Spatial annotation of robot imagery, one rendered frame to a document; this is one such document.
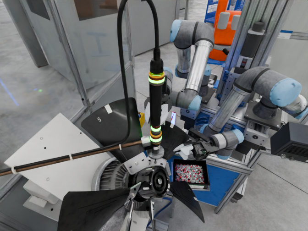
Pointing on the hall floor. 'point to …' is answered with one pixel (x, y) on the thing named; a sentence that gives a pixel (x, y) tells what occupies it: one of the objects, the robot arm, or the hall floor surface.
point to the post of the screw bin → (173, 206)
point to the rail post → (231, 193)
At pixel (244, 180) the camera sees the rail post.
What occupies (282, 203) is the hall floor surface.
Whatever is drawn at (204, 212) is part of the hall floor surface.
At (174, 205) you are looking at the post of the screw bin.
